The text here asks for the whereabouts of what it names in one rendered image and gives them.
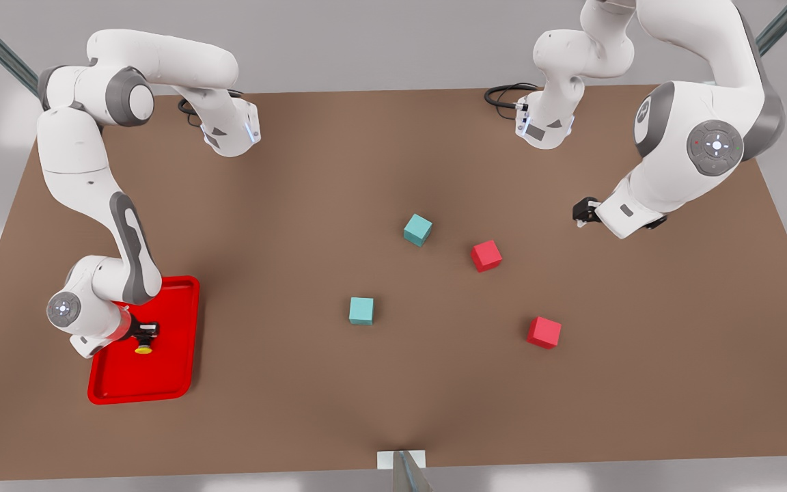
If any black cable loop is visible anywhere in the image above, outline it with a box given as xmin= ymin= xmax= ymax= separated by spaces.
xmin=177 ymin=88 xmax=245 ymax=128
xmin=484 ymin=83 xmax=542 ymax=122

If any teal cube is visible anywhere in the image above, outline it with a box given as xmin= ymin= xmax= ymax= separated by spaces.
xmin=348 ymin=296 xmax=375 ymax=327
xmin=403 ymin=213 xmax=434 ymax=248

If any red plastic tray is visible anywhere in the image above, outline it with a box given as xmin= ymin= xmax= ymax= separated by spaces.
xmin=87 ymin=275 xmax=202 ymax=406

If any red cube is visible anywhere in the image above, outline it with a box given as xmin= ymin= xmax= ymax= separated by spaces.
xmin=470 ymin=239 xmax=503 ymax=273
xmin=526 ymin=315 xmax=563 ymax=351

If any pale post foot plate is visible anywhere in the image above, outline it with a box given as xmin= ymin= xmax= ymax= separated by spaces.
xmin=376 ymin=450 xmax=428 ymax=470

